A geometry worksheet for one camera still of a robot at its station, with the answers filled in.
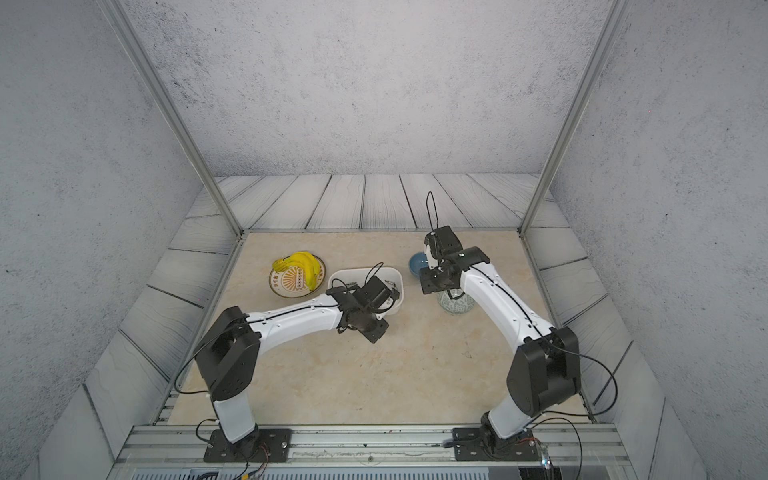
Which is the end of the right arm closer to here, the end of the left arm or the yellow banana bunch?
the end of the left arm

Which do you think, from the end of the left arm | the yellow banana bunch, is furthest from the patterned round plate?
the end of the left arm

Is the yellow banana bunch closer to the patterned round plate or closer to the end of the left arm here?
the patterned round plate

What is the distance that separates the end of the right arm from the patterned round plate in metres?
0.44

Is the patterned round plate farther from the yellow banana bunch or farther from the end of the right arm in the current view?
the end of the right arm

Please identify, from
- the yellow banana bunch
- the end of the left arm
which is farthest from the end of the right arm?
the yellow banana bunch

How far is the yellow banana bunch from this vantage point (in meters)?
Result: 1.03

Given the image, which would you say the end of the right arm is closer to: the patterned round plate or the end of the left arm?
the end of the left arm

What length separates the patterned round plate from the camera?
1036 mm

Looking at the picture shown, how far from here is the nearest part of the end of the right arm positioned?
1.94 feet

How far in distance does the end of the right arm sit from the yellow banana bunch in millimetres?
435
